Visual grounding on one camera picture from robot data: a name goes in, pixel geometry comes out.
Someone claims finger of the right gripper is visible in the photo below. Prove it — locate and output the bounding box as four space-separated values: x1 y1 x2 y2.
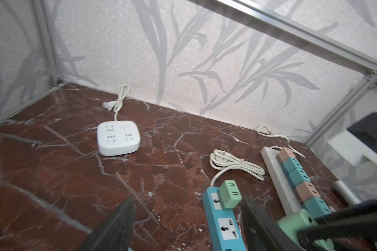
297 199 377 251

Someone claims long white multicolour power strip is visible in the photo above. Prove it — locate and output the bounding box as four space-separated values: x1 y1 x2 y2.
261 147 302 215

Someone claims green plug adapter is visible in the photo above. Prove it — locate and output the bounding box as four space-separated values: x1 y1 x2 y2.
219 180 242 210
276 208 319 251

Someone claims white square power socket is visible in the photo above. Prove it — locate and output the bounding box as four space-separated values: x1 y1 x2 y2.
97 120 141 156

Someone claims teal power strip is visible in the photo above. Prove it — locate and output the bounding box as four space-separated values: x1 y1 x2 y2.
202 187 246 251

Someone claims pink plug adapter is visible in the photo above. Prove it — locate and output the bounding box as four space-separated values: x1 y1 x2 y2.
276 147 296 164
294 182 320 204

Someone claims teal plug adapter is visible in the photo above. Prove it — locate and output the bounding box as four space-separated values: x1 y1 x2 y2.
287 168 311 189
301 197 332 218
281 157 303 176

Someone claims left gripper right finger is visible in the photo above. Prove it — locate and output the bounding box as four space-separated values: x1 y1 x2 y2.
241 197 301 251

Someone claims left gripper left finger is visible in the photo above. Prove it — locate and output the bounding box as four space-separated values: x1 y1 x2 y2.
75 198 135 251

